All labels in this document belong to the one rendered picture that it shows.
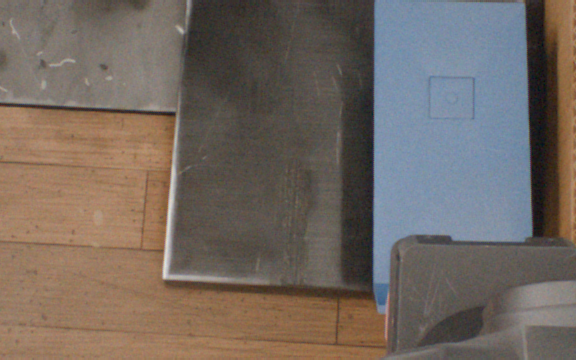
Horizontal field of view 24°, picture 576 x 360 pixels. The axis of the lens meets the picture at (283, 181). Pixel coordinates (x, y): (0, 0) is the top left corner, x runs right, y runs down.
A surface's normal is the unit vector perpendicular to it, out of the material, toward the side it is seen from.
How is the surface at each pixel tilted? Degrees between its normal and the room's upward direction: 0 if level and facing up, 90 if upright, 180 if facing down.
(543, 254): 29
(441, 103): 1
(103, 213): 0
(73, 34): 0
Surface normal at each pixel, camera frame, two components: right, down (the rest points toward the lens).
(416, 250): 0.00, 0.23
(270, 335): 0.00, -0.27
